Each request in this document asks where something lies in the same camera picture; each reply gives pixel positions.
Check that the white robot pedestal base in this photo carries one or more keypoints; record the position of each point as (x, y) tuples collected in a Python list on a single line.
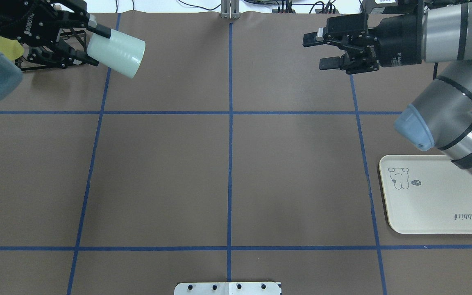
[(229, 288)]

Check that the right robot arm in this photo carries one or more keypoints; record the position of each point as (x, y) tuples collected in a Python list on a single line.
[(440, 117)]

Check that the pale green cup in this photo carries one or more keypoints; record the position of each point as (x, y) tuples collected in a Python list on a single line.
[(121, 52)]

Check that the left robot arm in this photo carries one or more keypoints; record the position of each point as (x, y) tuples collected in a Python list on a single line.
[(11, 75)]

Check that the yellow cup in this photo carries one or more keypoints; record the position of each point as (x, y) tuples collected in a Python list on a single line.
[(11, 49)]

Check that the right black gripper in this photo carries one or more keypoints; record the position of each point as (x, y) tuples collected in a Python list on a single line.
[(400, 41)]

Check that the cream rabbit tray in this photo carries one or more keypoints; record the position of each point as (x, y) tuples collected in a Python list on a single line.
[(426, 195)]

